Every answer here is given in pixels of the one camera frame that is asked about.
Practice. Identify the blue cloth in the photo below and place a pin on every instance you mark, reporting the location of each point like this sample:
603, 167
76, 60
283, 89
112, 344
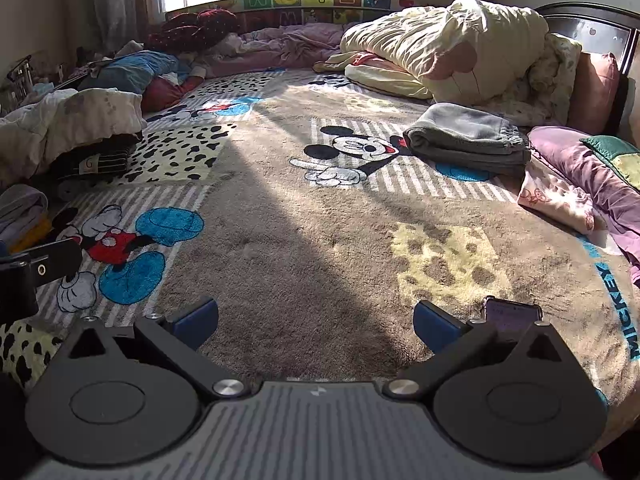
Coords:
135, 67

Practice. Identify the grey folded pants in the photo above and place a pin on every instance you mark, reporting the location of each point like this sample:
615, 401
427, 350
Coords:
465, 135

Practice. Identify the dark wooden headboard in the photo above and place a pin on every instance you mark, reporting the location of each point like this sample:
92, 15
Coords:
600, 30

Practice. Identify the black striped garment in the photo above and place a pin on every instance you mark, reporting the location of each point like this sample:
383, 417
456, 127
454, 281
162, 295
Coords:
95, 162

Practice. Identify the yellow cloth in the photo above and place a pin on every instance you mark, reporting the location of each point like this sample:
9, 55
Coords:
32, 235

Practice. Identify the metal rack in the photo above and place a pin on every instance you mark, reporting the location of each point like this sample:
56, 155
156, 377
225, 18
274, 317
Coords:
20, 77

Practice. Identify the white floral quilt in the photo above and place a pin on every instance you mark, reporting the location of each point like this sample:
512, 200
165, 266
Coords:
555, 75

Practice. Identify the pale yellow quilt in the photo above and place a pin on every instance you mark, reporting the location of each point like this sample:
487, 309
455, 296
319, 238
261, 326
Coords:
425, 35

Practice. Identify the smartphone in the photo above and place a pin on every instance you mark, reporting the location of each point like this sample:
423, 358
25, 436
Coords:
507, 315

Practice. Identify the green yellow pillow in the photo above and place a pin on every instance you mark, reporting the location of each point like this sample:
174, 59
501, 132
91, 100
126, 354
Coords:
620, 160

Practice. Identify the dark red dotted cloth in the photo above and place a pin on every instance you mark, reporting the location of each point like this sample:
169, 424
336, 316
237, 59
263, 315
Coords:
195, 27

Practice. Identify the pink pillow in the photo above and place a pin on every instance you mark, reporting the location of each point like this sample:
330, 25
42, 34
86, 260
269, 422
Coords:
592, 90

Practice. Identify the white crumpled garment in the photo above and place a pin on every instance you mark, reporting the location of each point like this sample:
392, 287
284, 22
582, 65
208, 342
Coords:
60, 115

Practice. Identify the lilac crumpled sheet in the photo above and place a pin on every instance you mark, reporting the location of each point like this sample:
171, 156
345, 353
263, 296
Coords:
280, 45

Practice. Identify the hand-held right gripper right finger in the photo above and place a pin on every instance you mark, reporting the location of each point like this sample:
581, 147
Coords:
432, 322

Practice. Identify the pink printed garment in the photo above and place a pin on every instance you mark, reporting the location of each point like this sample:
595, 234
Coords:
555, 195

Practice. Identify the cartoon printed blanket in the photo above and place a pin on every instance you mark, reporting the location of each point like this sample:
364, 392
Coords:
310, 240

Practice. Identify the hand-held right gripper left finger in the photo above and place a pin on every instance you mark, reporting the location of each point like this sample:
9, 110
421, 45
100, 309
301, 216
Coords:
197, 317

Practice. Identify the sheer curtain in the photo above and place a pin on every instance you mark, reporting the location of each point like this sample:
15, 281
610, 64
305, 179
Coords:
120, 0

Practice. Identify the colourful alphabet play mat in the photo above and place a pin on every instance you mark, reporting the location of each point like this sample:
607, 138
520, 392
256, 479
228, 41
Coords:
320, 7

